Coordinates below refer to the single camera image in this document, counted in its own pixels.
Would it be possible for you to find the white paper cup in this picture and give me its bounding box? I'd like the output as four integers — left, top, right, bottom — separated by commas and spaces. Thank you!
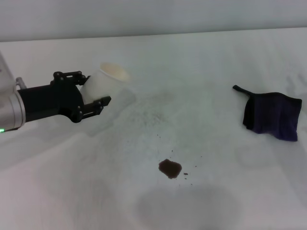
79, 62, 131, 103

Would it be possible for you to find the purple rag with black edge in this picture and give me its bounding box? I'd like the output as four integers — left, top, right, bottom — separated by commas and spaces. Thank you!
232, 84, 303, 142

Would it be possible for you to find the dark brown liquid stain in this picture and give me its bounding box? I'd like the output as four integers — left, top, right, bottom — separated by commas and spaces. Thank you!
158, 158, 182, 180

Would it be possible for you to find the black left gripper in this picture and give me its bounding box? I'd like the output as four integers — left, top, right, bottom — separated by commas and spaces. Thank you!
17, 70, 112, 124

